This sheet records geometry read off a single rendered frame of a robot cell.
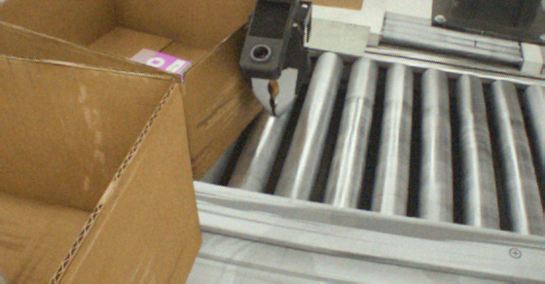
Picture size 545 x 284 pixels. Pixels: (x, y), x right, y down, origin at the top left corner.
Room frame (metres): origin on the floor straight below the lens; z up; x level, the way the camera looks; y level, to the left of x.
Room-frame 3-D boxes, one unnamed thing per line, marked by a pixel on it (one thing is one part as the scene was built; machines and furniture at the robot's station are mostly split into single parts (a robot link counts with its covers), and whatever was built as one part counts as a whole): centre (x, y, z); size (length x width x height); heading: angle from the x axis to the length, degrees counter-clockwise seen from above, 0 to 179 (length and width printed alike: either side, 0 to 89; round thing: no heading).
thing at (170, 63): (0.70, 0.18, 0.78); 0.10 x 0.06 x 0.05; 62
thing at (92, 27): (0.70, 0.21, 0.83); 0.39 x 0.29 x 0.17; 63
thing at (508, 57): (0.86, -0.35, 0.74); 0.28 x 0.02 x 0.02; 74
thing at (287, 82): (0.59, -0.02, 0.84); 0.06 x 0.03 x 0.09; 166
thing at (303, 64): (0.57, -0.02, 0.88); 0.05 x 0.02 x 0.09; 76
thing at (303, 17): (0.60, -0.01, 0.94); 0.09 x 0.08 x 0.12; 166
